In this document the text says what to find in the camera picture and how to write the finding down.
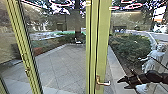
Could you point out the white garden statue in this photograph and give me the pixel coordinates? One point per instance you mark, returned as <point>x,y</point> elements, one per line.
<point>154,60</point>

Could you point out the green garden shrub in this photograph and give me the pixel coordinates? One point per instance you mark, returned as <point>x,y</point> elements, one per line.
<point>130,46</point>

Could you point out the green framed glass door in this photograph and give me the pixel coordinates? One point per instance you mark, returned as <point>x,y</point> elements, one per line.
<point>101,40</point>

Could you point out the green framed glass window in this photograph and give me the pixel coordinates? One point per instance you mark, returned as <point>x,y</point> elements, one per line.
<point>25,50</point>

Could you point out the dark tree trunk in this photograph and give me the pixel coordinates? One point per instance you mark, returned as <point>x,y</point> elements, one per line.
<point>78,20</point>

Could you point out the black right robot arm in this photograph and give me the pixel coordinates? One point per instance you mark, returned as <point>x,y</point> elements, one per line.
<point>157,77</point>

